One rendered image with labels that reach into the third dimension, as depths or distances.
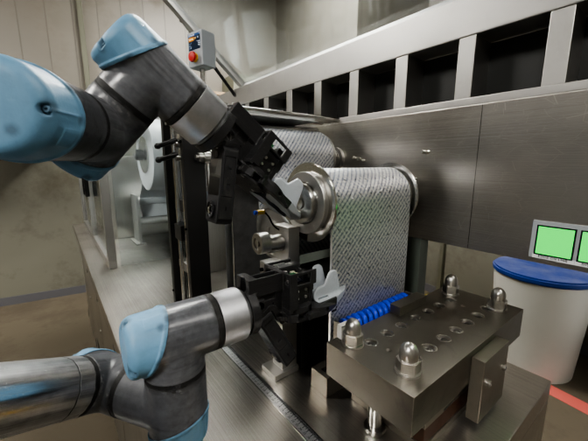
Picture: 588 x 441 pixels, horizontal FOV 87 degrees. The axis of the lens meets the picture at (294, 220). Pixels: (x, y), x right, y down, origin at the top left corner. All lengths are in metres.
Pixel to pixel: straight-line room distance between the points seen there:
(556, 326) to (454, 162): 1.79
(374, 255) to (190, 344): 0.39
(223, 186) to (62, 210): 3.37
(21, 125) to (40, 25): 3.66
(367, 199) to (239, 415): 0.44
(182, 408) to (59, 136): 0.33
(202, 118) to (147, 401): 0.36
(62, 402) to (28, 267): 3.47
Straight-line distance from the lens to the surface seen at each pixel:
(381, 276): 0.68
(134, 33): 0.43
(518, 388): 0.80
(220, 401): 0.66
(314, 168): 0.56
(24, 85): 0.30
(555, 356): 2.54
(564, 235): 0.71
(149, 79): 0.43
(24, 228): 3.85
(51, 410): 0.49
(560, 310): 2.40
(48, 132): 0.30
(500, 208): 0.74
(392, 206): 0.67
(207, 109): 0.44
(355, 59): 0.98
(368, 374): 0.51
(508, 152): 0.73
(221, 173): 0.46
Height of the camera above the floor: 1.32
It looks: 10 degrees down
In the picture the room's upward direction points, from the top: straight up
